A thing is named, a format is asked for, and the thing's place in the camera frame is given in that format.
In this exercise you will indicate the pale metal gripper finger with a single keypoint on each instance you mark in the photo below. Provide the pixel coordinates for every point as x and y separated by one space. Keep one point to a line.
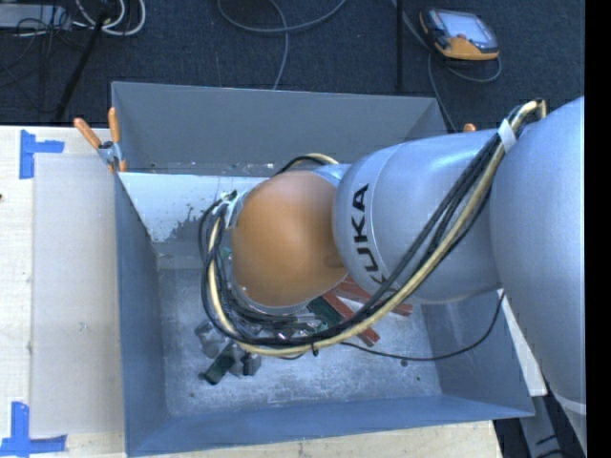
209 336
249 364

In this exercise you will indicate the dark green block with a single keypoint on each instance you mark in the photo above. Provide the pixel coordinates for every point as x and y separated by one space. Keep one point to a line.
218 369
325 312

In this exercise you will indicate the red-brown flat block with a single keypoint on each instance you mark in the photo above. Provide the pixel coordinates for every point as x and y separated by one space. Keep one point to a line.
368 336
403 308

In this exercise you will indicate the pale wood flat board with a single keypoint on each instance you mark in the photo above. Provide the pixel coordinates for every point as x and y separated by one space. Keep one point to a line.
71 279

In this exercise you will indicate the grey metal bin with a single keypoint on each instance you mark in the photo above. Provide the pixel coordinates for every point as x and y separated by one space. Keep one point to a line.
200 127

